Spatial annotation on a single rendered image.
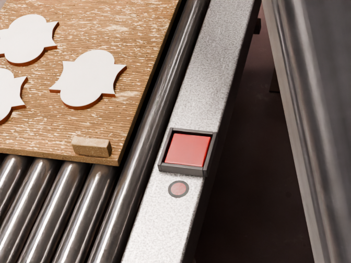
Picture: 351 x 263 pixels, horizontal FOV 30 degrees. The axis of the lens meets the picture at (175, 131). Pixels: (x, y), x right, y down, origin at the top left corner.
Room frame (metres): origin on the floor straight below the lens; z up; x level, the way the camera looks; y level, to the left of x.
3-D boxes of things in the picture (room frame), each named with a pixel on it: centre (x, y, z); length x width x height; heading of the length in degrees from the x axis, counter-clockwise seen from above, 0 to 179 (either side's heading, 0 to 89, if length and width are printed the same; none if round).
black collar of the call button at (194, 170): (0.64, -0.01, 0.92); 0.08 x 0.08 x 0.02; 67
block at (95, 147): (0.67, 0.13, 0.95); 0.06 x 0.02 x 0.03; 68
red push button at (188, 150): (0.64, -0.01, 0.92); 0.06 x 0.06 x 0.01; 67
